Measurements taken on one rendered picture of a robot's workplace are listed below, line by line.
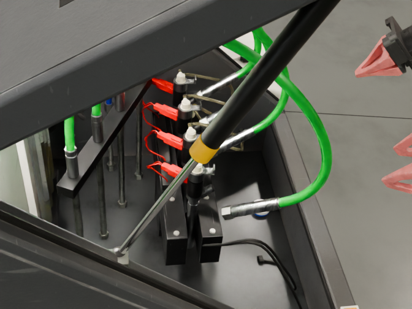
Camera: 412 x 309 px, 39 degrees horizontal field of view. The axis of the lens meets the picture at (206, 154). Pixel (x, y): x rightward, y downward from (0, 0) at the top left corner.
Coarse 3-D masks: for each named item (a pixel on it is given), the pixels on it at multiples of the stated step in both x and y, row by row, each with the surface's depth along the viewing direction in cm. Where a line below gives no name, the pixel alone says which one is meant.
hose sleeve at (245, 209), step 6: (270, 198) 85; (276, 198) 84; (240, 204) 87; (246, 204) 86; (252, 204) 86; (258, 204) 85; (264, 204) 85; (270, 204) 84; (276, 204) 84; (234, 210) 87; (240, 210) 87; (246, 210) 86; (252, 210) 86; (258, 210) 85; (264, 210) 85; (270, 210) 85; (234, 216) 88
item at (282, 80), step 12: (228, 48) 68; (240, 48) 68; (252, 60) 68; (288, 84) 69; (300, 96) 70; (300, 108) 71; (312, 108) 71; (72, 120) 84; (312, 120) 72; (72, 132) 85; (324, 132) 73; (72, 144) 87; (324, 144) 74; (324, 156) 75; (324, 168) 77; (324, 180) 78; (300, 192) 82; (312, 192) 80; (288, 204) 83
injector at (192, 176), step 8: (192, 176) 95; (200, 176) 95; (192, 184) 96; (200, 184) 97; (192, 192) 98; (200, 192) 98; (208, 192) 99; (192, 200) 99; (192, 208) 101; (192, 216) 103; (192, 224) 104; (192, 232) 106; (192, 240) 108
